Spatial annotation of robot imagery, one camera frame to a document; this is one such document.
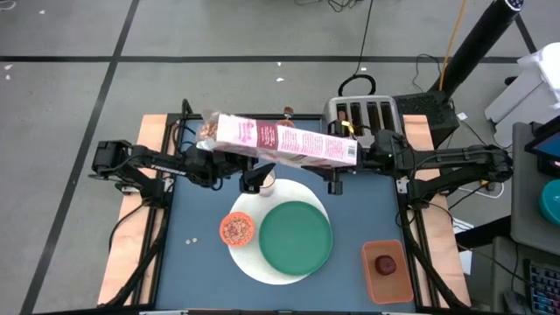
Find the teal bowl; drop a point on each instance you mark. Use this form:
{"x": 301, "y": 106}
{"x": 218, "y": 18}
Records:
{"x": 551, "y": 203}

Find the brown toast slice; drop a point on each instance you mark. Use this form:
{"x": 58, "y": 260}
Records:
{"x": 341, "y": 116}

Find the backlit computer keyboard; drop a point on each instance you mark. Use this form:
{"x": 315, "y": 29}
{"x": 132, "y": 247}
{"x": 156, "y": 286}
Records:
{"x": 544, "y": 289}

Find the silver four-slot toaster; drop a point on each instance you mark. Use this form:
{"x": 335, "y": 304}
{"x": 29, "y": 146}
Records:
{"x": 328, "y": 111}

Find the orange plastic container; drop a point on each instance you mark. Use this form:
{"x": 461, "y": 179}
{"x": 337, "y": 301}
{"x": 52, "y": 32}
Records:
{"x": 389, "y": 289}

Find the wooden table side board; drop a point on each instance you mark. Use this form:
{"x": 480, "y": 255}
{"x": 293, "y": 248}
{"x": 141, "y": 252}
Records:
{"x": 442, "y": 245}
{"x": 131, "y": 245}

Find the black perforated base box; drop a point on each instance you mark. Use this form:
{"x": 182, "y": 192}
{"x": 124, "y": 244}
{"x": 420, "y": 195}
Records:
{"x": 424, "y": 114}

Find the patterned ceramic bowl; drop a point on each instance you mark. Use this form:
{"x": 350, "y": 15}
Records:
{"x": 236, "y": 229}

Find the pink strawberry yogurt cereal box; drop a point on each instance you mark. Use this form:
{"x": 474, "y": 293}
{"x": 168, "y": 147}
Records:
{"x": 297, "y": 146}

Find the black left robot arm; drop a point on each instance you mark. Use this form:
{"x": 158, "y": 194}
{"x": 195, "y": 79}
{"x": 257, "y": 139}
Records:
{"x": 166, "y": 168}

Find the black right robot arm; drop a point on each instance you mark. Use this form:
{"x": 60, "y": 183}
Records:
{"x": 459, "y": 155}

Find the black computer mouse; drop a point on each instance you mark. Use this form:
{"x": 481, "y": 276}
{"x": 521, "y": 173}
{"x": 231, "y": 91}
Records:
{"x": 514, "y": 303}

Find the grey side table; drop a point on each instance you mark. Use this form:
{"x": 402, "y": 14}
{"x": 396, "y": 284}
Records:
{"x": 525, "y": 210}

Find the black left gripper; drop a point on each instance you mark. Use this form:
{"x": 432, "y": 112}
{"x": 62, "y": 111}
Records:
{"x": 227, "y": 168}

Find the black round pole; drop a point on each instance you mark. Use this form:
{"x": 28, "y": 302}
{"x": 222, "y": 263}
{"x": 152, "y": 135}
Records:
{"x": 477, "y": 44}

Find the grey desk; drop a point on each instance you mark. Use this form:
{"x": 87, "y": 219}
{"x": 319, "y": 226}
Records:
{"x": 503, "y": 271}

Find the dark red round fruit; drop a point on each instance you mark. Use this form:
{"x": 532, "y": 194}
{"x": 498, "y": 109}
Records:
{"x": 385, "y": 265}

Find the green round plate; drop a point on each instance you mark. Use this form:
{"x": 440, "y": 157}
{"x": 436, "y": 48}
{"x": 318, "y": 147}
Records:
{"x": 295, "y": 238}

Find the black tablet screen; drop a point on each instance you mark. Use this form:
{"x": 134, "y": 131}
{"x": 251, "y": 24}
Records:
{"x": 549, "y": 146}

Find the white cardboard box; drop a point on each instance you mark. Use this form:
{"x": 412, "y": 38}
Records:
{"x": 529, "y": 100}

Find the white round woven placemat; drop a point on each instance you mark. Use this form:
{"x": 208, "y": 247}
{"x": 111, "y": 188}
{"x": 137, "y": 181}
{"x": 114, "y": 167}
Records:
{"x": 245, "y": 262}

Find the black aluminium table frame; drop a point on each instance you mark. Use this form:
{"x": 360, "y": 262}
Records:
{"x": 155, "y": 271}

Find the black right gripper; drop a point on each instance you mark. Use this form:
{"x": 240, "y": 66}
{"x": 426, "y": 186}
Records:
{"x": 385, "y": 151}

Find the clear drinking glass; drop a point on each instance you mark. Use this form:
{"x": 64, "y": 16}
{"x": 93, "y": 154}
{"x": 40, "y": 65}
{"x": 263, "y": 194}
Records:
{"x": 268, "y": 190}

